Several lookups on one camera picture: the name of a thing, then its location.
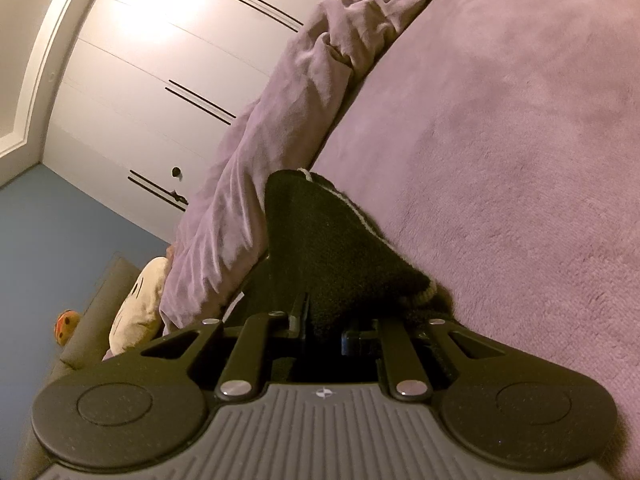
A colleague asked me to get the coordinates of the black knit sweater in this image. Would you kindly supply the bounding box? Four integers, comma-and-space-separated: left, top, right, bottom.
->
221, 167, 457, 386

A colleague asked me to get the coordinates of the white wardrobe with handles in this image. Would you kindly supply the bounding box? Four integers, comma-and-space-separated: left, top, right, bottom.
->
1, 0, 319, 240

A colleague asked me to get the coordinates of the cream round face cushion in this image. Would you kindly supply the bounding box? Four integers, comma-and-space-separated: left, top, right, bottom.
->
108, 257, 169, 356

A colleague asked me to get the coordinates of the purple crumpled duvet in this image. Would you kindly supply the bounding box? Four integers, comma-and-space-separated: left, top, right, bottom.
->
160, 0, 430, 333

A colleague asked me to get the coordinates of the orange plush toy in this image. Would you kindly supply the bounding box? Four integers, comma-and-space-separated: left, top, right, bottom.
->
53, 310, 81, 347

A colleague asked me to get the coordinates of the purple fleece bed sheet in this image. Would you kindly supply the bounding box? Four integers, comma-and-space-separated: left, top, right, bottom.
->
314, 0, 639, 479

